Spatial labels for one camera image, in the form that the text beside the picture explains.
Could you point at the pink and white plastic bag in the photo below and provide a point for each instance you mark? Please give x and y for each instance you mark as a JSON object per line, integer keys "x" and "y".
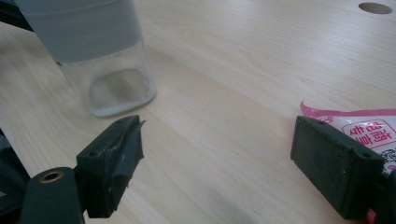
{"x": 373, "y": 124}

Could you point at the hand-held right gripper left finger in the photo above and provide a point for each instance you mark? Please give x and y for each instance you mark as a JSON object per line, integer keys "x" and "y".
{"x": 106, "y": 174}

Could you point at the clear jar with grey lid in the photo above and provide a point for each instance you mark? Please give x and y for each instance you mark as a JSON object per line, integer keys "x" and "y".
{"x": 93, "y": 37}

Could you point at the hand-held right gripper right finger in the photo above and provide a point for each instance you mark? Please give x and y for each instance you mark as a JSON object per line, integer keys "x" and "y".
{"x": 336, "y": 168}

